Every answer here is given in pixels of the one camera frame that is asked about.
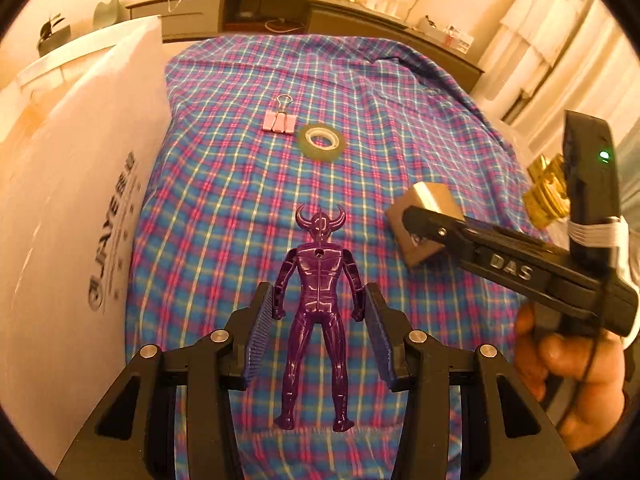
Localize gold glass jar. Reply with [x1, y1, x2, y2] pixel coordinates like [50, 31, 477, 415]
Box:
[523, 153, 570, 230]

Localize grey tv cabinet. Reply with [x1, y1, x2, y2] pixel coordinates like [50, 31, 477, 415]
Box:
[126, 0, 483, 92]

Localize green plastic chair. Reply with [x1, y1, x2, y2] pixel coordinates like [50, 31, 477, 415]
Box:
[92, 0, 128, 30]

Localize white cardboard box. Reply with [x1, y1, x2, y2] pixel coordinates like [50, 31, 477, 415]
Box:
[1, 16, 170, 470]

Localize purple action figure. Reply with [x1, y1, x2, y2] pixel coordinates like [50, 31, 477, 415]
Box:
[272, 205, 364, 432]

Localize green tape roll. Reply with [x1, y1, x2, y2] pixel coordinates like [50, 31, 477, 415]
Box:
[296, 124, 346, 162]

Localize black tracking camera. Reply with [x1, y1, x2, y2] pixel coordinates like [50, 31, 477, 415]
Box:
[563, 110, 622, 269]

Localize person's right hand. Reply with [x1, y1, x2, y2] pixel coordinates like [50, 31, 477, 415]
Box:
[514, 302, 626, 452]

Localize white trash bin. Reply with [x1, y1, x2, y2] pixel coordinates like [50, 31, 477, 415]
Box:
[37, 13, 72, 58]

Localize pink binder clip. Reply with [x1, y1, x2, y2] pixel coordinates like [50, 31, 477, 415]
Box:
[262, 94, 297, 134]

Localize clear glass cups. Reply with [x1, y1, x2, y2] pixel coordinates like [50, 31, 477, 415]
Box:
[366, 0, 398, 18]

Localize gold square tin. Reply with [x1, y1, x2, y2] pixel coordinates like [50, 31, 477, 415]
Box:
[385, 182, 464, 269]

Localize white curtain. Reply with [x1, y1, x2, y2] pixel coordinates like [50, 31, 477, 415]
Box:
[470, 0, 640, 162]

